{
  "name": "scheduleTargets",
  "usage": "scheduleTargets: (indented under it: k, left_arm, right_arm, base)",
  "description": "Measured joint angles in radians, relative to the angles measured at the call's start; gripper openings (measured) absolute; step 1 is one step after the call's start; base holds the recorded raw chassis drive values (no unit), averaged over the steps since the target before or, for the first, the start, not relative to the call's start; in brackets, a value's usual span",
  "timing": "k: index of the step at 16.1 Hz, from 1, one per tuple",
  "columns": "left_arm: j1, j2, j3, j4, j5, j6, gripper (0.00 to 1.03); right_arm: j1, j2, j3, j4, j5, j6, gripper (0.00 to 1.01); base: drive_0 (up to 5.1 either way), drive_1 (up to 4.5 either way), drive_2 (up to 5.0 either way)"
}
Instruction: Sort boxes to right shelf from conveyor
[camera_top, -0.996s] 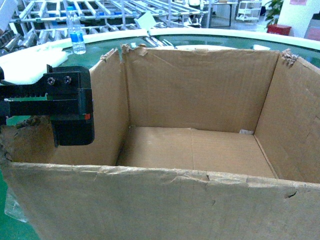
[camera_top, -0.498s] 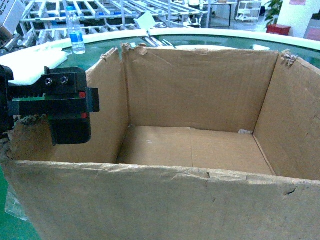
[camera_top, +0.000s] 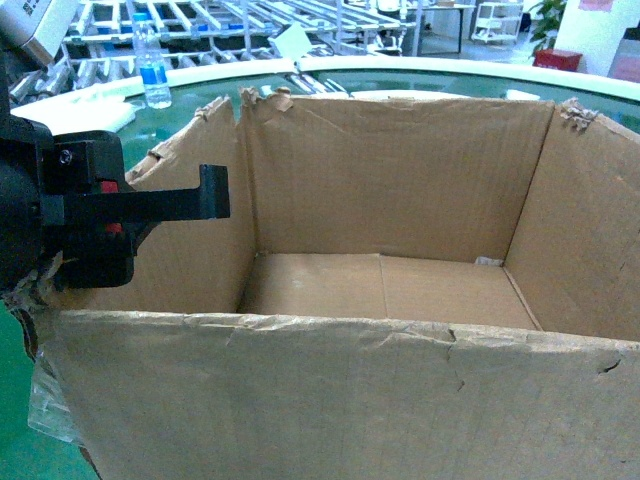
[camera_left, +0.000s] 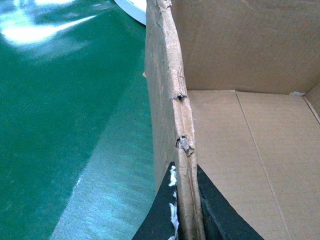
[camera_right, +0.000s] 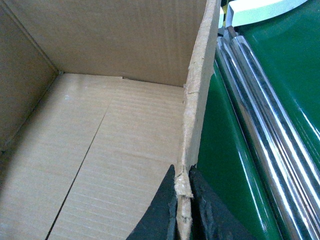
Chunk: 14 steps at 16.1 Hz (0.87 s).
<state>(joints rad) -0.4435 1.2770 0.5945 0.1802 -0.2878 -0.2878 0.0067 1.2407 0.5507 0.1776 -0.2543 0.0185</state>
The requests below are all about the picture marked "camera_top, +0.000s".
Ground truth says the red box in background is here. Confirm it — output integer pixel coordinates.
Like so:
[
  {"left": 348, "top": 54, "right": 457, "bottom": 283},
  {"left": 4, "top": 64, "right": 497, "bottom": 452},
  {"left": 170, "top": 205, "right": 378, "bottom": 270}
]
[{"left": 533, "top": 49, "right": 583, "bottom": 72}]

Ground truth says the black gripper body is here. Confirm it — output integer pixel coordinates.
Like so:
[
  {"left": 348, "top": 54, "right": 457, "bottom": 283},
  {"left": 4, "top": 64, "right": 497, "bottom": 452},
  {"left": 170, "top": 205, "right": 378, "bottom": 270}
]
[{"left": 0, "top": 49, "right": 137, "bottom": 301}]

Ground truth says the white labelled box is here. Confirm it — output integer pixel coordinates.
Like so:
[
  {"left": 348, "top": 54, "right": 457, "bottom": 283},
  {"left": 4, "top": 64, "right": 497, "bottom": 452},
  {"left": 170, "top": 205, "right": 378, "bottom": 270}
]
[{"left": 1, "top": 0, "right": 80, "bottom": 66}]

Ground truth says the white background cart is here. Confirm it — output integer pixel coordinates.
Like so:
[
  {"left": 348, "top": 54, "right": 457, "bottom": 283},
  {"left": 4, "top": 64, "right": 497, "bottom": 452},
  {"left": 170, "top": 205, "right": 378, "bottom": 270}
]
[{"left": 470, "top": 1, "right": 524, "bottom": 44}]

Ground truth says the white paper card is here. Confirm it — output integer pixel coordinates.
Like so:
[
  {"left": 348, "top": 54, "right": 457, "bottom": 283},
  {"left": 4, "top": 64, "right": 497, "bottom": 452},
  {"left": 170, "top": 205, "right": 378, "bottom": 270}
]
[{"left": 268, "top": 23, "right": 313, "bottom": 62}]

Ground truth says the metal roller rack shelving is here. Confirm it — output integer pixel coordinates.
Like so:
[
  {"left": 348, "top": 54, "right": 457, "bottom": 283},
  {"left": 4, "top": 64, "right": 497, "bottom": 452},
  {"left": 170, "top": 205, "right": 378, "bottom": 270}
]
[{"left": 5, "top": 1, "right": 417, "bottom": 104}]

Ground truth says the large cardboard box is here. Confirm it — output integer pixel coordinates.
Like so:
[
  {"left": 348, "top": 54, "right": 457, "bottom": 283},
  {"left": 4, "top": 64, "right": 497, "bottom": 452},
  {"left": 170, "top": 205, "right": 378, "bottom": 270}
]
[{"left": 6, "top": 89, "right": 639, "bottom": 479}]

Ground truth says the clear plastic wrap piece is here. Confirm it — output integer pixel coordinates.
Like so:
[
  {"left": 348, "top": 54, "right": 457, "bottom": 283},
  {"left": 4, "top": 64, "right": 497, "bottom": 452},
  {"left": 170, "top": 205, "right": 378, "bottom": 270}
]
[{"left": 27, "top": 356, "right": 83, "bottom": 446}]

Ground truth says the white foam sheet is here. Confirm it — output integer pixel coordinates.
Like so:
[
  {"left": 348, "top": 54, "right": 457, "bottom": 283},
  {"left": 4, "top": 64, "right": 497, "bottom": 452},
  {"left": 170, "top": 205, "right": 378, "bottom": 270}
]
[{"left": 11, "top": 94, "right": 136, "bottom": 136}]

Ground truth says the clear plastic water bottle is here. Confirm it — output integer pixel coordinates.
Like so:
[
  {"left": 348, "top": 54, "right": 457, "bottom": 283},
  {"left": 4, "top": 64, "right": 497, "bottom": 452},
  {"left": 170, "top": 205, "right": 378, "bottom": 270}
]
[{"left": 132, "top": 12, "right": 172, "bottom": 109}]

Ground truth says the green potted plant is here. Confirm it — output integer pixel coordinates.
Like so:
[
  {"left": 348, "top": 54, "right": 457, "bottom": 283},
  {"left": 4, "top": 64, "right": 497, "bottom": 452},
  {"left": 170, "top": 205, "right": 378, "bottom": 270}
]
[{"left": 530, "top": 0, "right": 567, "bottom": 53}]

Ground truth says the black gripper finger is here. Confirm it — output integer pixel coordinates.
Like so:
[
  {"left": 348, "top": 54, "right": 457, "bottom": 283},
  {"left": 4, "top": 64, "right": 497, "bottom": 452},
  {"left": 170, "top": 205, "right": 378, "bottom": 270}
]
[{"left": 74, "top": 164, "right": 231, "bottom": 226}]

